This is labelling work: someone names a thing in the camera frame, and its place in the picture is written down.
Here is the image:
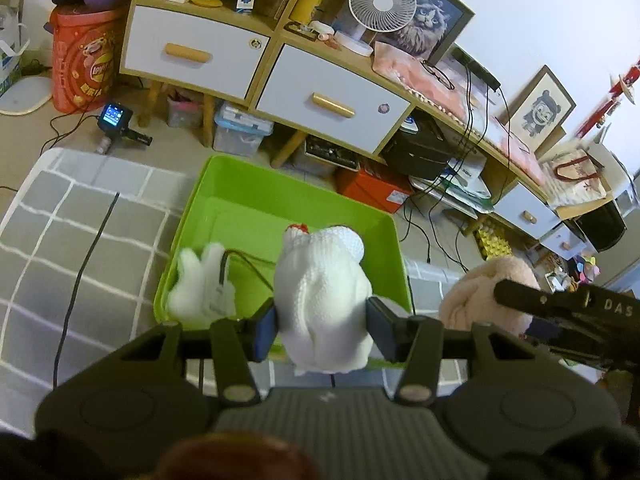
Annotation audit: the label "egg carton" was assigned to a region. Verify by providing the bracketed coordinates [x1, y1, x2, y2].
[474, 225, 514, 257]

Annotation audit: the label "white rabbit plush toy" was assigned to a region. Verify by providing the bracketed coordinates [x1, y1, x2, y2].
[166, 242, 237, 326]

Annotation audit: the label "wooden cabinet with white drawers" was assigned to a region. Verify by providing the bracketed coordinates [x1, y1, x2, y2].
[117, 0, 621, 241]

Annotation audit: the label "white desk fan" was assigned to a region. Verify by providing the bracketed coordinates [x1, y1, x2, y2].
[348, 0, 417, 41]

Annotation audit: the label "green plastic box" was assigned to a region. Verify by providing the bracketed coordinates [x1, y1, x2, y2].
[152, 155, 415, 333]

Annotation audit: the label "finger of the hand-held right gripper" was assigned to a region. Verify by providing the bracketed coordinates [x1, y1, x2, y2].
[494, 279, 640, 322]
[525, 316, 640, 367]

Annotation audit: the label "clear plastic storage box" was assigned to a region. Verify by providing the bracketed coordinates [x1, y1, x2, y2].
[214, 102, 274, 157]

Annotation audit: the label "white flat scale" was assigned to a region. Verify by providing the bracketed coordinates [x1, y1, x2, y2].
[0, 76, 53, 115]

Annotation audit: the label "small black screen device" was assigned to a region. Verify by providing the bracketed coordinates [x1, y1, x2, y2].
[96, 103, 153, 147]

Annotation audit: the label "grey checkered blanket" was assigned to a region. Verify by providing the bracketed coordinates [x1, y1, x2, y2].
[0, 149, 601, 436]

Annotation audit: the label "orange shoebox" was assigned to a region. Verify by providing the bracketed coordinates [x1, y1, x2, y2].
[336, 165, 414, 214]

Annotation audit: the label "stack of papers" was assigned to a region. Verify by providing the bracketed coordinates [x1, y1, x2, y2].
[409, 154, 494, 212]

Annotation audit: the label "black cable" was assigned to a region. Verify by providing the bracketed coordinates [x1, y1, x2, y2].
[52, 191, 121, 388]

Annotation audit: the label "white knitted plush toy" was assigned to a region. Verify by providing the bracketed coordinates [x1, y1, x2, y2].
[274, 224, 375, 375]

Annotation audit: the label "framed cat picture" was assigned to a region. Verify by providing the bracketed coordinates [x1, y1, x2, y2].
[385, 0, 476, 66]

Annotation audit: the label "pink desk cloth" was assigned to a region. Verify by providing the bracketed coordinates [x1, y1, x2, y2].
[372, 41, 551, 187]

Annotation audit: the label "black power strip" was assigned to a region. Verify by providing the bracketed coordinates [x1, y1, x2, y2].
[451, 46, 502, 89]

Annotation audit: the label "red and black wire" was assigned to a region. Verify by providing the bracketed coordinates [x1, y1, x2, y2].
[219, 249, 276, 296]

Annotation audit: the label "eyeglasses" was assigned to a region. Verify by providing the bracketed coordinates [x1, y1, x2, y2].
[419, 58, 454, 89]

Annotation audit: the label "large white drawer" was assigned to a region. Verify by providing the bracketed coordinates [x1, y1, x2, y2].
[120, 6, 271, 101]
[256, 44, 412, 155]

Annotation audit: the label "small white drawer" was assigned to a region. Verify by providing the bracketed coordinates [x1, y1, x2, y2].
[540, 222, 583, 257]
[495, 182, 561, 240]

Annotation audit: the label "framed cartoon picture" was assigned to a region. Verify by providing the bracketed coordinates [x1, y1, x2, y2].
[507, 65, 576, 153]

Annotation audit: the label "red snack bucket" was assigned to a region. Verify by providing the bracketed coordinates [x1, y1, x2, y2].
[48, 4, 126, 113]

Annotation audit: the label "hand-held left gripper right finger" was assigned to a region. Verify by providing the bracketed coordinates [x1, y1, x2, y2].
[365, 297, 540, 407]

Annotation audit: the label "black bin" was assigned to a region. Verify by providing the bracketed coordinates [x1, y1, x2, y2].
[574, 199, 629, 254]

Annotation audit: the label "small clear plastic box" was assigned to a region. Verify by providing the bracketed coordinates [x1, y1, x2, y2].
[166, 91, 204, 129]

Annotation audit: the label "black printer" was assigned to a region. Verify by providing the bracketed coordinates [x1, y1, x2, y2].
[384, 110, 454, 179]

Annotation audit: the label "canvas tote bag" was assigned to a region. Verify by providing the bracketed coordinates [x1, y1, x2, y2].
[539, 139, 612, 207]

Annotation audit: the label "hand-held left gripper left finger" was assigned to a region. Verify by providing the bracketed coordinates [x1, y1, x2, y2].
[107, 304, 281, 408]

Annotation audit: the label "white plastic bag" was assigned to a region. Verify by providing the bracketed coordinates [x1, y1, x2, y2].
[0, 5, 26, 97]

